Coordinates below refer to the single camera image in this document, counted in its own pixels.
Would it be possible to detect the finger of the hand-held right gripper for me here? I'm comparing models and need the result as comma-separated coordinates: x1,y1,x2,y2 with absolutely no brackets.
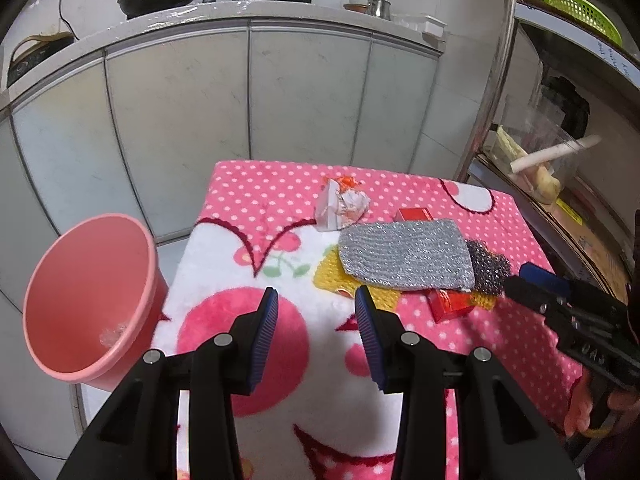
519,262,576,297
502,276,561,316

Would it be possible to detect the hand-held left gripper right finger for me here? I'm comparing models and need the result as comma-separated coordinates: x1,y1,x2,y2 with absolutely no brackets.
354,286,573,480

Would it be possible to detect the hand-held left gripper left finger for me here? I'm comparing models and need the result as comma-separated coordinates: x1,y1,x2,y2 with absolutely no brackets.
57,287,279,480

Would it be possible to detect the dark steel wool scourer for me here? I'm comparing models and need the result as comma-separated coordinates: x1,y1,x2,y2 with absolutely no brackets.
466,239,513,295

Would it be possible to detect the clear bubble wrap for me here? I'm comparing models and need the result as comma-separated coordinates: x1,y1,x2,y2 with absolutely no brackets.
99,325,126,348

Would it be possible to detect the pink plastic bucket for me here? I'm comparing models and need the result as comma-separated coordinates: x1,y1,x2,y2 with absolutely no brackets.
22,213,169,392

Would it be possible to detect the person's right hand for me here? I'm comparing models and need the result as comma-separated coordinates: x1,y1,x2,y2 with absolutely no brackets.
564,371,640,440

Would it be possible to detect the shiny red wrapper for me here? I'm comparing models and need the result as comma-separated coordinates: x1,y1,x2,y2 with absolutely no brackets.
427,287,476,323

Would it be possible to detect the yellow foam net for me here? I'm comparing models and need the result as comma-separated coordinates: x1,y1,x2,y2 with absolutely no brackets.
314,247,498,311

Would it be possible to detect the silver scrubbing cloth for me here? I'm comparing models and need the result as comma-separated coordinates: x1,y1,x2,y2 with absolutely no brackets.
337,218,475,293

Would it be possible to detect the white paper roll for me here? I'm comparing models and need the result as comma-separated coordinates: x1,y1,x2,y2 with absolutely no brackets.
509,135,602,173

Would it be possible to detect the small red box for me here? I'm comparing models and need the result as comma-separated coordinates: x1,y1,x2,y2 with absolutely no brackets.
395,206,435,223

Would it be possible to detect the orange and white crumpled wrapper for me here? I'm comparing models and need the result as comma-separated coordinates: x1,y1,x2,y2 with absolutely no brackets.
316,175,371,233

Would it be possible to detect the clear plastic container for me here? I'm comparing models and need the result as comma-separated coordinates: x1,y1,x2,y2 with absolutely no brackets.
490,105,591,206

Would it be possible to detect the pink polka dot printed blanket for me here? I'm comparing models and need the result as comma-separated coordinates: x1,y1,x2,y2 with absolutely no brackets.
150,160,586,480

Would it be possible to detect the metal storage rack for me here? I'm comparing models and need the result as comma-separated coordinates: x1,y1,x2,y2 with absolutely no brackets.
452,0,640,311

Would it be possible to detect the grey kitchen cabinet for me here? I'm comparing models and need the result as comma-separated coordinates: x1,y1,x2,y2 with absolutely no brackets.
0,15,446,461

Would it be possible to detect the green plastic basket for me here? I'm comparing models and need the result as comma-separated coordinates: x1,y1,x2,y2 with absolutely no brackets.
542,0,623,46

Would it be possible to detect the white plastic container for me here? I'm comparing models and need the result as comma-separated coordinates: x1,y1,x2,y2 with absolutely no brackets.
391,12,447,38

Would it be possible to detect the gas stove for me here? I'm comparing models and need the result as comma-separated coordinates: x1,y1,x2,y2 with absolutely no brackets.
120,0,313,18

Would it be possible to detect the black power cable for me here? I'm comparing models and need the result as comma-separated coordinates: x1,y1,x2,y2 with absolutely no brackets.
59,0,76,41

